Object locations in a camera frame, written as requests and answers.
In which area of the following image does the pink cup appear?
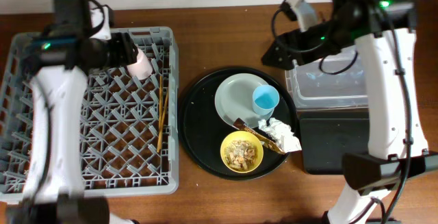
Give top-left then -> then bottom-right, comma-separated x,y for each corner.
127,48 -> 153,80

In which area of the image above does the wooden chopstick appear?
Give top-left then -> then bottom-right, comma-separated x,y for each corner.
157,75 -> 163,153
159,91 -> 169,132

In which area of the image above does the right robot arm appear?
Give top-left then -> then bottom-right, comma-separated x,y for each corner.
262,0 -> 437,223

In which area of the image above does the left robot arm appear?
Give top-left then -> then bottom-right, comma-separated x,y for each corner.
6,0 -> 153,223

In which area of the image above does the grey dishwasher rack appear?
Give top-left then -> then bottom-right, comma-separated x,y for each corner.
1,27 -> 179,204

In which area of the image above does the clear plastic bin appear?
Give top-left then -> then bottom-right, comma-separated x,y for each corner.
284,38 -> 411,111

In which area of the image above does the blue cup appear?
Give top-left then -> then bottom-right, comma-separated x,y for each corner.
252,85 -> 280,116

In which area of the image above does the grey plate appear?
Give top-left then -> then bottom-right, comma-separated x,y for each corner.
215,73 -> 274,128

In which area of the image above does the crumpled white tissue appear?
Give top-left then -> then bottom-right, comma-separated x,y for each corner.
258,118 -> 302,154

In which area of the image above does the brown snack wrapper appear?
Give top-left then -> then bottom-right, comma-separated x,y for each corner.
232,119 -> 285,155

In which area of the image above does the round black tray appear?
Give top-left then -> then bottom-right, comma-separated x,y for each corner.
178,66 -> 298,181

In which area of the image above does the black rectangular tray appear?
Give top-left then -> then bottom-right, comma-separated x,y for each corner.
298,111 -> 370,175

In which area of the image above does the yellow bowl with food scraps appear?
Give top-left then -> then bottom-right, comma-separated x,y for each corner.
220,131 -> 263,173

